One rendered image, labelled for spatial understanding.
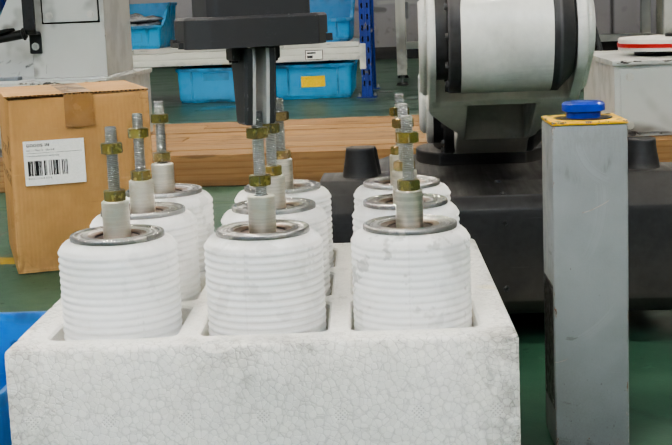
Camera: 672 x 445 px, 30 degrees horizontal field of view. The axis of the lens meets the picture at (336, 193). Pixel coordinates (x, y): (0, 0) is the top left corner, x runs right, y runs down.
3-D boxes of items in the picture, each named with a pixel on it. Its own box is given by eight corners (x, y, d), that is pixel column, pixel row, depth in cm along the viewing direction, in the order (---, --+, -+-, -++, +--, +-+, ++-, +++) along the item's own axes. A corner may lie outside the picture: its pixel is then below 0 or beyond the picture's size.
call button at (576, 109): (558, 121, 120) (558, 100, 120) (600, 120, 120) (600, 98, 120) (565, 125, 116) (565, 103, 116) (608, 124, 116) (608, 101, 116)
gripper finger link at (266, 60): (269, 124, 98) (265, 45, 97) (254, 121, 101) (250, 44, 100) (288, 123, 99) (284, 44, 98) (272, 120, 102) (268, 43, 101)
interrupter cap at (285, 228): (296, 244, 96) (295, 235, 96) (202, 244, 98) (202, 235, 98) (319, 227, 104) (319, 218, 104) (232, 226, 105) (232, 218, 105)
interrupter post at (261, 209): (273, 238, 100) (271, 197, 99) (244, 238, 100) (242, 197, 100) (281, 232, 102) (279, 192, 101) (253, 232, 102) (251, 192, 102)
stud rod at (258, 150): (264, 203, 101) (258, 110, 100) (269, 204, 100) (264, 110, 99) (253, 204, 101) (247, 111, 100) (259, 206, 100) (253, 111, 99)
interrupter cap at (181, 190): (123, 203, 121) (122, 196, 120) (128, 192, 128) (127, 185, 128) (202, 199, 121) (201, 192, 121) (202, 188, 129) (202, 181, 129)
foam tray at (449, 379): (118, 412, 136) (107, 250, 133) (478, 401, 135) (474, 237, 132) (21, 575, 98) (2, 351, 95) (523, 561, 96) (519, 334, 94)
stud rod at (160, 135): (169, 176, 125) (165, 100, 124) (165, 177, 124) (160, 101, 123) (160, 176, 125) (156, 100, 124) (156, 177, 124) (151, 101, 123)
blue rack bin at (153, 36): (104, 47, 624) (101, 5, 620) (180, 44, 622) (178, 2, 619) (81, 51, 574) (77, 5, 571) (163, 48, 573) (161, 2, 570)
